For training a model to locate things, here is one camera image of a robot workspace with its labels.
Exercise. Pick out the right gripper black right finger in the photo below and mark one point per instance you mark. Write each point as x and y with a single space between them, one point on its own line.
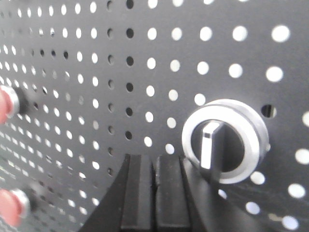
172 211

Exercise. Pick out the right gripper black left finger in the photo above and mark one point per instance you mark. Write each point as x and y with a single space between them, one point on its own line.
128 206

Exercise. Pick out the lower red push button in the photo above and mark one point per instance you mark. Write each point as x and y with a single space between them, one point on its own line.
14 206

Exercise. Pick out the red push button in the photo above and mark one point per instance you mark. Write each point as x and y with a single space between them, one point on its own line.
9 103
14 206

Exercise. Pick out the upper red push button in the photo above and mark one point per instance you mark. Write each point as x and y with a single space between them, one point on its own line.
9 103

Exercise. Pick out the black perforated pegboard panel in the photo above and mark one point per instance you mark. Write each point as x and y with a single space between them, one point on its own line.
101 79

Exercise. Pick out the black silver rotary selector switch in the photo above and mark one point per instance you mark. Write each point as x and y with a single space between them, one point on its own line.
226 140

